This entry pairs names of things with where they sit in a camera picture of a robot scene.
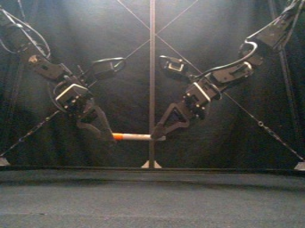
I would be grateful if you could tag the grey marker pen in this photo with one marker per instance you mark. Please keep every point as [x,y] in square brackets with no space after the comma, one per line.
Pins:
[135,136]

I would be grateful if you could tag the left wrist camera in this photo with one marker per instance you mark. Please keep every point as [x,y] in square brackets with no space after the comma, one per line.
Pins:
[105,69]

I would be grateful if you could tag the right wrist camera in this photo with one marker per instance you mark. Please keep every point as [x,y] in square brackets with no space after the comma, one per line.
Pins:
[174,67]

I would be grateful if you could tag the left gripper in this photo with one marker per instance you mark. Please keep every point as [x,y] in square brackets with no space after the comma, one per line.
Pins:
[74,99]

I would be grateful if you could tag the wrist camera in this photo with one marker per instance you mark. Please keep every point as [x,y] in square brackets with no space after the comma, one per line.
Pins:
[105,69]
[174,67]

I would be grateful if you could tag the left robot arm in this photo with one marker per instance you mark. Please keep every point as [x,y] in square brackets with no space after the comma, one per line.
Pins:
[38,61]

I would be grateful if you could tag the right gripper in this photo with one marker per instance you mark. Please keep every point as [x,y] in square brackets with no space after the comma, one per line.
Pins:
[201,99]

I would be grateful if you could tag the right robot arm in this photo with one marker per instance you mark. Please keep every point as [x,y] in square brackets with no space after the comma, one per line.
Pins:
[254,50]

